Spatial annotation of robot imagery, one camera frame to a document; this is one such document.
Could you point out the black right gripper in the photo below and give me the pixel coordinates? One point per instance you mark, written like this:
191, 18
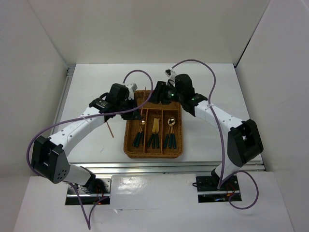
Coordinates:
161, 87

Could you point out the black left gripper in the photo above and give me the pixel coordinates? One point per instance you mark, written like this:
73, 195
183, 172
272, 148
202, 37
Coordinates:
134, 115

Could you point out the copper chopstick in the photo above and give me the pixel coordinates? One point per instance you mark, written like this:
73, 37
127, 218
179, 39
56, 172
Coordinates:
110, 130
144, 97

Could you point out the gold spoon green handle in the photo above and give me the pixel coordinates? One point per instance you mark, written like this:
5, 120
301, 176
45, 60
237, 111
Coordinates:
171, 122

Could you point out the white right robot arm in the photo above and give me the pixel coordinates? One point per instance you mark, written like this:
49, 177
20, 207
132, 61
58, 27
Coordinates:
240, 139

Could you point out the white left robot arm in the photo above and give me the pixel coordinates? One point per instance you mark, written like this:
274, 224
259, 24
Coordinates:
49, 155

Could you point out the wicker cutlery tray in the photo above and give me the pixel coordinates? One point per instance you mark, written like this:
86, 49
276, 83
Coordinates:
150, 112

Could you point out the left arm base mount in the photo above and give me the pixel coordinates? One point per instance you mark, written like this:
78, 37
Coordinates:
100, 190

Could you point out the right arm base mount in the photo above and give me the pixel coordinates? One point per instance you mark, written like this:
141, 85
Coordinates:
207, 191

